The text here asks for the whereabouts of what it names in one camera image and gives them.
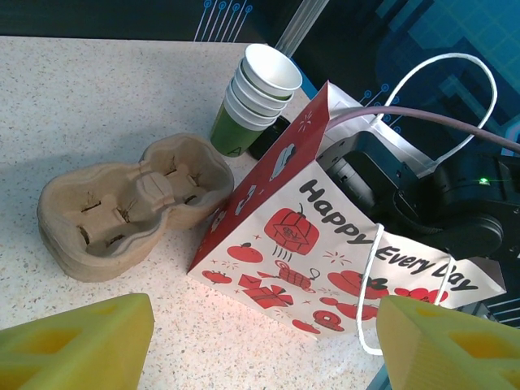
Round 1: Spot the white red paper gift bag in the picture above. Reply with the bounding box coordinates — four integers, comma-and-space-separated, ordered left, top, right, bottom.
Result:
187, 52, 507, 357

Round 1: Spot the stack of black lids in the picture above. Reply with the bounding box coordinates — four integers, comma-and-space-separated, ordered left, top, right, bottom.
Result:
248, 115, 292, 160

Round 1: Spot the right aluminium frame post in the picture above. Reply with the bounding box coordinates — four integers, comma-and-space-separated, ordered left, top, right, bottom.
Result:
275, 0, 330, 62

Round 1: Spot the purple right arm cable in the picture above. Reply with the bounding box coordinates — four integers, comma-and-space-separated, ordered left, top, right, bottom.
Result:
331, 106, 520, 154

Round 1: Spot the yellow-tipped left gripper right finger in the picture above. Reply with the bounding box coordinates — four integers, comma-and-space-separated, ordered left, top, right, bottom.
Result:
375, 294, 520, 390

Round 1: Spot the stack of cardboard cup carriers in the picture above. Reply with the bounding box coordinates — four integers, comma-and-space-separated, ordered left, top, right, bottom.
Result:
37, 132, 236, 284

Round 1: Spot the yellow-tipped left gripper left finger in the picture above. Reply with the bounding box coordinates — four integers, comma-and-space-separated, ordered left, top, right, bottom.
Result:
0, 292, 155, 390

